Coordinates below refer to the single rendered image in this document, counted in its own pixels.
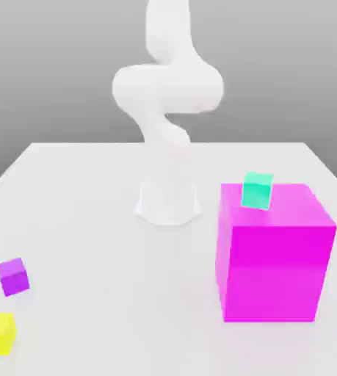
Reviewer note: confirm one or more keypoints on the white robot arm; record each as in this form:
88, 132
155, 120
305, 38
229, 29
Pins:
168, 88

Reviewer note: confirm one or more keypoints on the small green cube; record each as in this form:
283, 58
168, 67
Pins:
256, 192

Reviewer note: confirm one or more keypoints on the small purple cube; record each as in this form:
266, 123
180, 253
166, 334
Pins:
13, 277

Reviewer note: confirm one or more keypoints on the large magenta box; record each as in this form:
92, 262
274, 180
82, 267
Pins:
279, 264

